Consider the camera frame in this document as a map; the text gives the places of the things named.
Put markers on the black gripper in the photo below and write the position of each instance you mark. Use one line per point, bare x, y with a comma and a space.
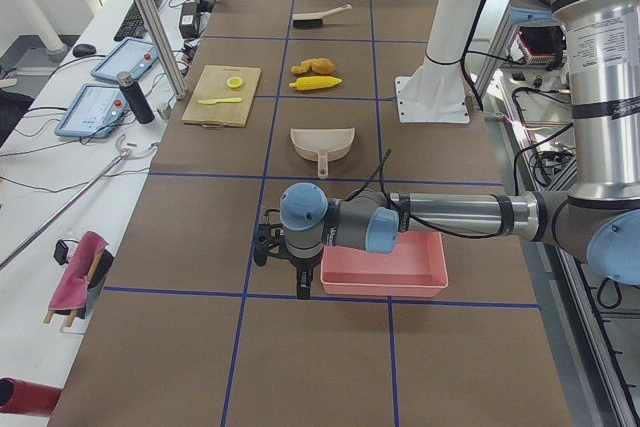
303, 263

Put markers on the beige dustpan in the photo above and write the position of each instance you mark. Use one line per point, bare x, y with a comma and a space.
322, 146

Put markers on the yellow toy corn cob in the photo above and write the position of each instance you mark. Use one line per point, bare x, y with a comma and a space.
316, 82

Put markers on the beige hand brush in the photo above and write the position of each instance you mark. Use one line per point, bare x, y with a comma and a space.
314, 20

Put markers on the pink plastic bin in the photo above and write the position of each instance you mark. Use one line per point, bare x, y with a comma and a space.
415, 268

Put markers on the yellow toy knife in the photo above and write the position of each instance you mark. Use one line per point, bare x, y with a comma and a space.
215, 101

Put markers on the yellow toy lemon slice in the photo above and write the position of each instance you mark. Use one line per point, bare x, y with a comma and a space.
234, 82

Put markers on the wooden cutting board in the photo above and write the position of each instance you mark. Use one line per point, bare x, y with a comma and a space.
212, 84

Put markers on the pink cloth on stand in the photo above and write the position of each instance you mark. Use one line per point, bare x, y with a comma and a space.
82, 280

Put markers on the black water bottle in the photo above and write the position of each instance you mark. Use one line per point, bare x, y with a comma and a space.
136, 99

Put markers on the near teach pendant tablet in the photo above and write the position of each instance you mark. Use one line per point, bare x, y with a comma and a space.
94, 113

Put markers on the teach pendant tablet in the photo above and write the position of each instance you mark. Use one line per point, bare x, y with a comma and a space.
94, 113
132, 55

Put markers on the black power adapter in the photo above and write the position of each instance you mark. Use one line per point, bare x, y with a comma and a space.
189, 21

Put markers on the far teach pendant tablet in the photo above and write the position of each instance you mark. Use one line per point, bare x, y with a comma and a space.
132, 55

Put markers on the black keyboard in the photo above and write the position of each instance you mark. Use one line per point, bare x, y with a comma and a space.
132, 25

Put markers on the red cylinder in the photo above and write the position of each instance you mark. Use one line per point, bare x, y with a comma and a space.
28, 398

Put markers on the black computer mouse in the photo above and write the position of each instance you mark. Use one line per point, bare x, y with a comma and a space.
82, 50

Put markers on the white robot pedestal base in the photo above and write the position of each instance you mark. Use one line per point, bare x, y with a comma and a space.
435, 93

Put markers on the aluminium frame post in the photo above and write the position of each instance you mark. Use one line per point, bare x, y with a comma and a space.
161, 42

